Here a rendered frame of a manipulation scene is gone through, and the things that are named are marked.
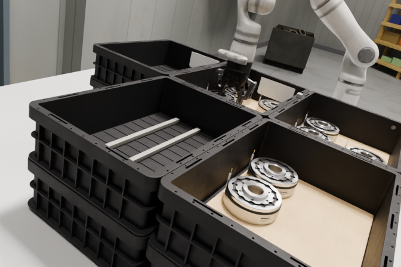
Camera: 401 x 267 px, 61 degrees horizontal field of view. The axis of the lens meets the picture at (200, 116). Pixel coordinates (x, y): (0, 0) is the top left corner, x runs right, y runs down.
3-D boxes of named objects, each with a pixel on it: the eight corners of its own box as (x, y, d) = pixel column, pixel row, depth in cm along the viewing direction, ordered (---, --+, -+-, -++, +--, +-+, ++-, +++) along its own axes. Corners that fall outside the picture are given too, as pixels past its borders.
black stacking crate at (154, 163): (158, 115, 96) (165, 77, 92) (250, 160, 83) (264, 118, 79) (24, 160, 64) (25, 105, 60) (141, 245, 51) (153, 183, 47)
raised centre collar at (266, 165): (268, 161, 74) (269, 159, 74) (289, 171, 71) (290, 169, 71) (258, 168, 70) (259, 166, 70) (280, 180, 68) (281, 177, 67)
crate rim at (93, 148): (164, 83, 93) (165, 74, 92) (262, 126, 80) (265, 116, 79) (23, 114, 60) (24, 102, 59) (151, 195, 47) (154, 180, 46)
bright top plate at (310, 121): (311, 116, 110) (312, 115, 110) (342, 129, 105) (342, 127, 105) (301, 123, 102) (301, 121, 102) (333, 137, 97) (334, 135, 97)
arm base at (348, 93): (324, 117, 137) (338, 76, 130) (348, 124, 134) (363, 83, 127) (321, 123, 129) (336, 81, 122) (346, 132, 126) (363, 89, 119)
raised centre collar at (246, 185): (248, 180, 65) (249, 177, 65) (271, 192, 63) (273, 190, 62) (237, 191, 61) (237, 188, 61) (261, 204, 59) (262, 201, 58)
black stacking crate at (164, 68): (164, 67, 142) (169, 40, 138) (224, 92, 129) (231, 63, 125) (88, 80, 110) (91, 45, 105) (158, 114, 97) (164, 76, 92)
